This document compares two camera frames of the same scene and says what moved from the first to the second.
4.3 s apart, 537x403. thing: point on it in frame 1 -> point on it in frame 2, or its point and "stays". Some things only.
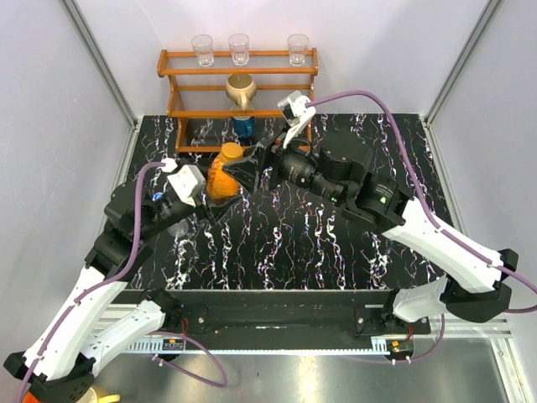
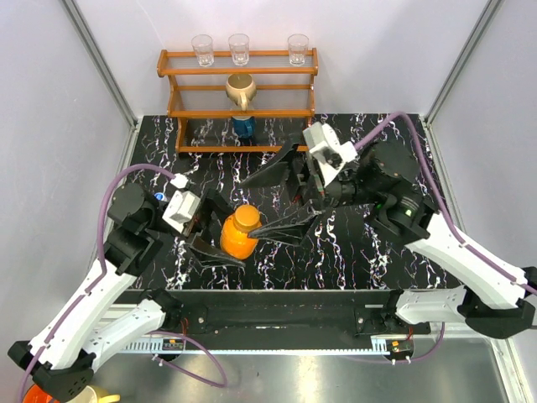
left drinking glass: (203, 46) stays
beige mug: (241, 88) stays
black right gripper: (270, 154) -> (292, 228)
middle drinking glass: (239, 45) stays
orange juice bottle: (221, 185) -> (234, 231)
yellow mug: (96, 394) stays
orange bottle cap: (232, 151) -> (247, 218)
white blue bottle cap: (157, 196) stays
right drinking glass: (298, 45) stays
